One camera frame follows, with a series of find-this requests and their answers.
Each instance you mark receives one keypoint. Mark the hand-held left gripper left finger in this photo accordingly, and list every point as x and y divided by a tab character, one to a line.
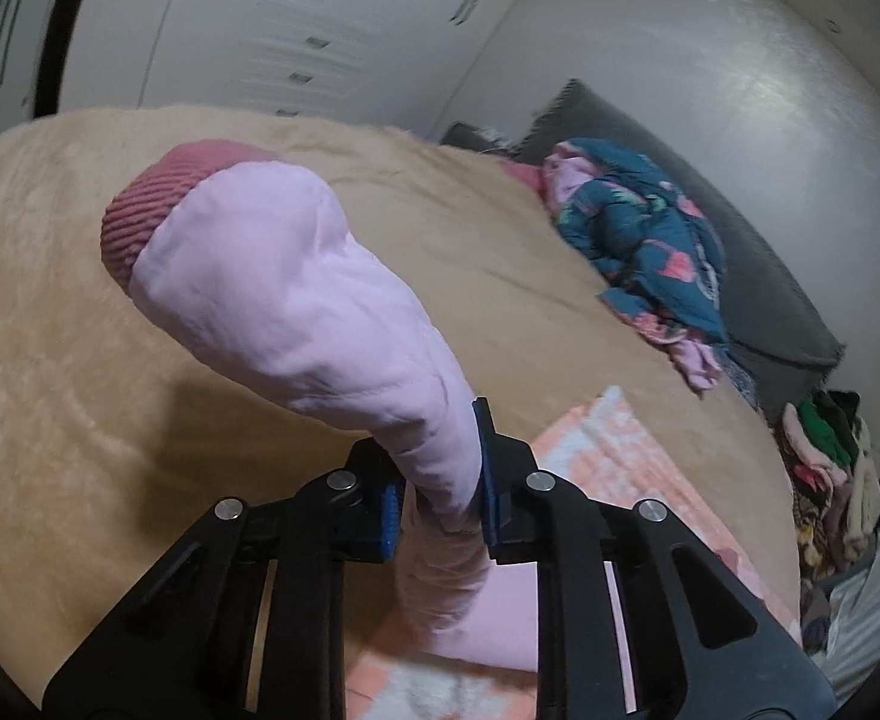
389	516

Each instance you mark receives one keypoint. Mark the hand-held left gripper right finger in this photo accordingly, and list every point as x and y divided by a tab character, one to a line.
489	499

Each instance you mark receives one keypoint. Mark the pink quilted jacket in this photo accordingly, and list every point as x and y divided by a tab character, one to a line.
282	277

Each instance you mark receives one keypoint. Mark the pile of mixed clothes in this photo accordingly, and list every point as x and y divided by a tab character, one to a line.
833	480

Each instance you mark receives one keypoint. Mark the orange and white checked blanket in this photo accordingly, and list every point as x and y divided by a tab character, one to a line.
623	457

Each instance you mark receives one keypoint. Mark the teal floral jacket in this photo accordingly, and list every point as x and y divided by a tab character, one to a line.
635	240

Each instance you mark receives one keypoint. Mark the beige plush blanket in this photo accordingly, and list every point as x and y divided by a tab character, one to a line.
72	390

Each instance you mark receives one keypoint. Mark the dark grey cushion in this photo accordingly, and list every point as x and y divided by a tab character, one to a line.
769	277

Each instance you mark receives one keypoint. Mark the white satin sheet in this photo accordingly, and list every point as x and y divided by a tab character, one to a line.
878	585

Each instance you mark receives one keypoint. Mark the white wardrobe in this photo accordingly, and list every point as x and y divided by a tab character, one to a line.
260	22

